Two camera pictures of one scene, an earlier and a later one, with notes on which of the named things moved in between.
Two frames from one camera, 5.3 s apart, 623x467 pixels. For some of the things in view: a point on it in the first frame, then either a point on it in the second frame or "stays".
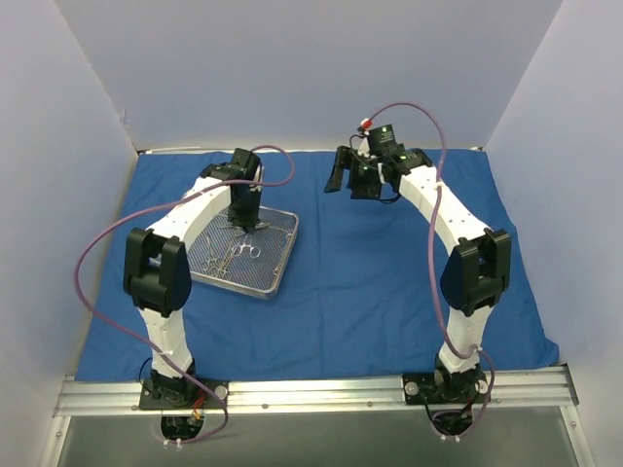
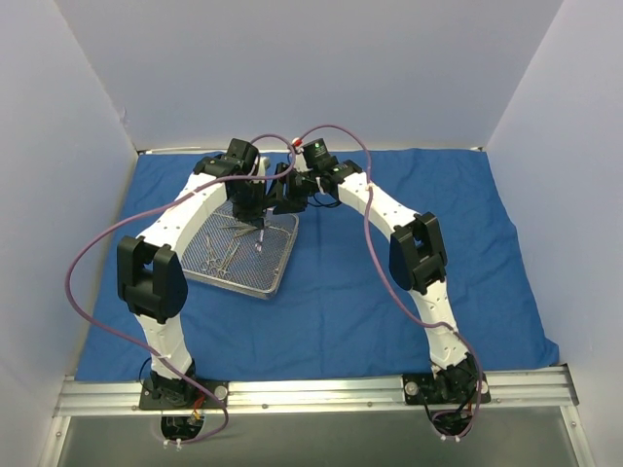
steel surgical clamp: [253, 250] → [258, 245]
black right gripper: [357, 174] → [284, 190]
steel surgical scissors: [218, 265] stays
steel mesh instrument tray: [247, 263] stays
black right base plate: [446, 388] stays
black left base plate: [172, 394] stays
